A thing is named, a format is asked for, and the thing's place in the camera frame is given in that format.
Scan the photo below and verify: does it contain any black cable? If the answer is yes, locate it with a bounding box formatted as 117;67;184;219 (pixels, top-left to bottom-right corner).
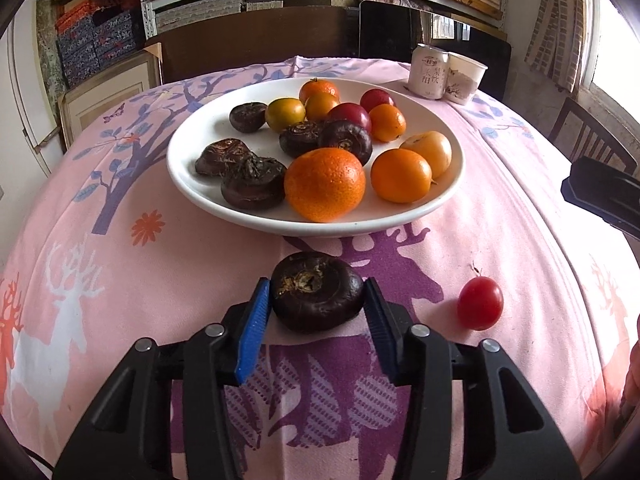
22;447;53;476

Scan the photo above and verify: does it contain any white paper cup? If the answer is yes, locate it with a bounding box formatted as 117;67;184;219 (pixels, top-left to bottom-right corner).
446;52;488;106

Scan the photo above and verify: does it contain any large orange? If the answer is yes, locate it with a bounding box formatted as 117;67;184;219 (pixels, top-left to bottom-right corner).
284;147;367;223

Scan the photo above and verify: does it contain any white door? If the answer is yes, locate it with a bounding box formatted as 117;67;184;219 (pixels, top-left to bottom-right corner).
7;10;53;176

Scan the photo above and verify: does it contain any white oval plate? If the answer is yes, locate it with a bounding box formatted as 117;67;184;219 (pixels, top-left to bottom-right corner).
166;77;466;237

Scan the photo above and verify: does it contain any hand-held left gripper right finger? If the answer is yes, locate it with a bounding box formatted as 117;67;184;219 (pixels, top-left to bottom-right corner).
363;276;583;480

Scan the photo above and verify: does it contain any patterned curtain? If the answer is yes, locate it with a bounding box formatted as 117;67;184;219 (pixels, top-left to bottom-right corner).
525;0;596;93

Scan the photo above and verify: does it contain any dark water chestnut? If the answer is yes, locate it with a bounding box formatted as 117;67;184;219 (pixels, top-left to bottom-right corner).
279;121;323;158
221;156;288;211
270;253;365;334
194;138;252;178
318;119;374;166
229;102;268;134

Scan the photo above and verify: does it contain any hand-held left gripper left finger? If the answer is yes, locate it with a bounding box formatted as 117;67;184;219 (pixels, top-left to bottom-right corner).
52;276;272;480

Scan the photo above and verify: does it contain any dark wooden chair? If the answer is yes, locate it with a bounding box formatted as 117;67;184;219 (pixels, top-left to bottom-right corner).
547;96;626;171

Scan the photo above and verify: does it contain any white drink can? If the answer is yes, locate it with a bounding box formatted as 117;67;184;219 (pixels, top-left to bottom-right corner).
409;44;450;100

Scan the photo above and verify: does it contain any pink printed tablecloth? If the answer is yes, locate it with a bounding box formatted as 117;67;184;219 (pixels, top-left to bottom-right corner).
0;55;640;480

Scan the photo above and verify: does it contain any window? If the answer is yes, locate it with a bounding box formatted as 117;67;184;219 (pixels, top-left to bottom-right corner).
580;0;640;106

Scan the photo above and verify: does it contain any framed picture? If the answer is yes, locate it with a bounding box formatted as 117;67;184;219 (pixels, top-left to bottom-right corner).
57;52;163;148

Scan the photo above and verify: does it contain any mandarin with stem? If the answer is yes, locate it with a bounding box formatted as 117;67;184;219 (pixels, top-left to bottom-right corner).
299;78;341;106

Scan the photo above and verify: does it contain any yellow green tomato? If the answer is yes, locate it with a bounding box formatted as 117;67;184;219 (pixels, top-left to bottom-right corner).
264;98;306;133

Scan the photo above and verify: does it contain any stack of blue patterned boxes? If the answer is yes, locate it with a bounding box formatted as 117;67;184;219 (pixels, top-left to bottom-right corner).
55;7;136;88

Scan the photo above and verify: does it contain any yellow cherry tomato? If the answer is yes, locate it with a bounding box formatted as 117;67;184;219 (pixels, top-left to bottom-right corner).
399;131;453;180

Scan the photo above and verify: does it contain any black glossy board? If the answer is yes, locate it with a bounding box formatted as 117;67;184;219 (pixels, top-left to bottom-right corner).
359;0;512;101

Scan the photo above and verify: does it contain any orange yellow tomato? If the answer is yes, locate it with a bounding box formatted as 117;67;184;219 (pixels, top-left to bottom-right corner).
305;92;341;123

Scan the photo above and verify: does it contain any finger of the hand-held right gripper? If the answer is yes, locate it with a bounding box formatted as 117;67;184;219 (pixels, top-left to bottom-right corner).
561;156;640;241

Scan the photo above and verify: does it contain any brown wooden board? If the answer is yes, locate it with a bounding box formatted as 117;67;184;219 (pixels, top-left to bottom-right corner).
160;6;361;83

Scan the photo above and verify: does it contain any red cherry tomato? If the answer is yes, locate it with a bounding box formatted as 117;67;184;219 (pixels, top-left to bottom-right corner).
359;88;396;113
457;276;504;331

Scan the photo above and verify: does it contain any orange cherry tomato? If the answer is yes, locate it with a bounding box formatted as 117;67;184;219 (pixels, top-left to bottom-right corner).
370;148;433;204

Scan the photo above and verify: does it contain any person's right forearm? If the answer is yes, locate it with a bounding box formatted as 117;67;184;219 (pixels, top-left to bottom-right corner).
620;312;640;423

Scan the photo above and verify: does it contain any dark red tomato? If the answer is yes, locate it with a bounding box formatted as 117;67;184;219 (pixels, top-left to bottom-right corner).
327;102;373;133

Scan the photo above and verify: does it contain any small orange kumquat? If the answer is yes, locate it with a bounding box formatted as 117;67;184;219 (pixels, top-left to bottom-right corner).
369;104;407;143

